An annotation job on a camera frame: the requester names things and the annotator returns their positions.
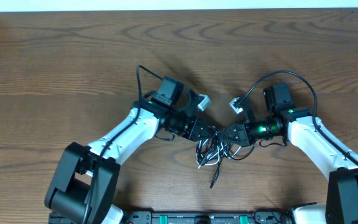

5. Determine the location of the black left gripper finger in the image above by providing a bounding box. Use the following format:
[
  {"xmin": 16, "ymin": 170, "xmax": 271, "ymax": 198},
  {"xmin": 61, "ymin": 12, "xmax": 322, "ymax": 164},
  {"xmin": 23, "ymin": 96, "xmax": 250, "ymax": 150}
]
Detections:
[
  {"xmin": 197, "ymin": 119, "xmax": 217, "ymax": 133},
  {"xmin": 196, "ymin": 130, "xmax": 216, "ymax": 141}
]

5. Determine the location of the black camera cable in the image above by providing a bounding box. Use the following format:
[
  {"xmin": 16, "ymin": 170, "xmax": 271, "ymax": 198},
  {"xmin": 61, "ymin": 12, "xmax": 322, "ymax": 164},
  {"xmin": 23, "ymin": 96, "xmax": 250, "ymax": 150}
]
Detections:
[
  {"xmin": 237, "ymin": 70, "xmax": 358, "ymax": 187},
  {"xmin": 81, "ymin": 64, "xmax": 192, "ymax": 224}
]

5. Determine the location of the black left camera cable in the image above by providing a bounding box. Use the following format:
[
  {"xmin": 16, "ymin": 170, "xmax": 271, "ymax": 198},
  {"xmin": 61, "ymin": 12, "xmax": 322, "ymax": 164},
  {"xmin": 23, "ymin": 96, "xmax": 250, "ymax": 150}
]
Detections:
[{"xmin": 81, "ymin": 64, "xmax": 192, "ymax": 224}]

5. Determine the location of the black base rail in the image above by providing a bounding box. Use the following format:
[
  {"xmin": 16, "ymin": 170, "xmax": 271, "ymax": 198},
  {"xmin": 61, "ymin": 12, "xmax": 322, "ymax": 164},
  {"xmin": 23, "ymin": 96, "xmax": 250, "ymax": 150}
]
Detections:
[{"xmin": 48, "ymin": 203, "xmax": 328, "ymax": 224}]

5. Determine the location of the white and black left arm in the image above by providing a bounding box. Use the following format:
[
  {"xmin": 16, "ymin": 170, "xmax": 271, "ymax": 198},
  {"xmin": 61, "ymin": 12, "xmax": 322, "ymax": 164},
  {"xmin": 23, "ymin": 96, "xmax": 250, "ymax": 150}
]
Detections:
[{"xmin": 44, "ymin": 95, "xmax": 214, "ymax": 223}]

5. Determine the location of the black USB cable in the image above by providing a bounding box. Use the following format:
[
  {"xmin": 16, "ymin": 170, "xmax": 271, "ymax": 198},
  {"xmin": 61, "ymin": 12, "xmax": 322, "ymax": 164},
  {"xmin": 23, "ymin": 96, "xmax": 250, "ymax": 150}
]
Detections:
[{"xmin": 195, "ymin": 130, "xmax": 257, "ymax": 189}]

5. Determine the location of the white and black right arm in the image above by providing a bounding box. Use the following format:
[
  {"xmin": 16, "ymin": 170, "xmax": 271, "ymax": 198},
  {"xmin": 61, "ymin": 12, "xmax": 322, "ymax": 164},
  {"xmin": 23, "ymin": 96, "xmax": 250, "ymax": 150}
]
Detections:
[{"xmin": 219, "ymin": 108, "xmax": 358, "ymax": 223}]

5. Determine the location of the white USB cable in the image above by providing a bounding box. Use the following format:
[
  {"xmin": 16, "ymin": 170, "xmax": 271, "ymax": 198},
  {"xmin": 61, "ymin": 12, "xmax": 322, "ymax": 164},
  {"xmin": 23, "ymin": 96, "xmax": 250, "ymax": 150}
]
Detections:
[{"xmin": 196, "ymin": 138, "xmax": 242, "ymax": 166}]

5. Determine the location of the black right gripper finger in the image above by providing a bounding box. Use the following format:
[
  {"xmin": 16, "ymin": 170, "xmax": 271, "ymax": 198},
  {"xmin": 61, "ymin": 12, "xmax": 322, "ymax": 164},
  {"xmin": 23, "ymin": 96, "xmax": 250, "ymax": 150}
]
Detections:
[
  {"xmin": 219, "ymin": 134, "xmax": 247, "ymax": 147},
  {"xmin": 219, "ymin": 123, "xmax": 239, "ymax": 139}
]

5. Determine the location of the black right camera cable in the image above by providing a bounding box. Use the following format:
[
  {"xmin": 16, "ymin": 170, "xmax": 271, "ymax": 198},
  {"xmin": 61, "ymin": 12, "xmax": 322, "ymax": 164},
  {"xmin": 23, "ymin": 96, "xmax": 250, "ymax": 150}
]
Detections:
[{"xmin": 237, "ymin": 70, "xmax": 358, "ymax": 187}]

